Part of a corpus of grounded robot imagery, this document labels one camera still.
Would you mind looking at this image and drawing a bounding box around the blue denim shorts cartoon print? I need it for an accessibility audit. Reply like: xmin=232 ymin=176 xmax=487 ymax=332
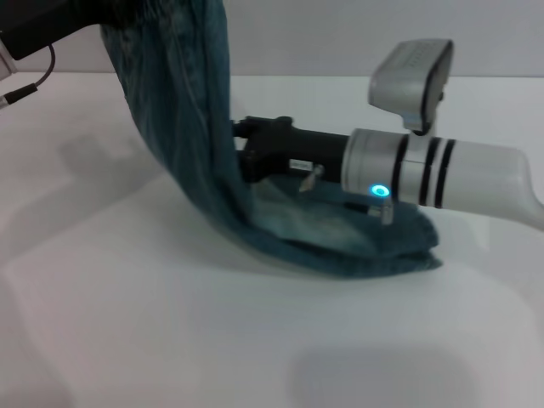
xmin=98 ymin=0 xmax=444 ymax=285

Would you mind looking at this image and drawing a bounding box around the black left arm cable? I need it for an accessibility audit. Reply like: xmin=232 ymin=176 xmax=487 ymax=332
xmin=0 ymin=42 xmax=59 ymax=110

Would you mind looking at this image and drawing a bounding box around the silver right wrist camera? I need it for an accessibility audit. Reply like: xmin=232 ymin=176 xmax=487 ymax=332
xmin=368 ymin=38 xmax=456 ymax=138

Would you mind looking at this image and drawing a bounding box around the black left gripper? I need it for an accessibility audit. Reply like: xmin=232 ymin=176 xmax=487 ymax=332
xmin=0 ymin=0 xmax=107 ymax=61

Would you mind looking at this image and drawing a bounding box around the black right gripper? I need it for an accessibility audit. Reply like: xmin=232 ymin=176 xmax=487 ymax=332
xmin=230 ymin=115 xmax=354 ymax=185

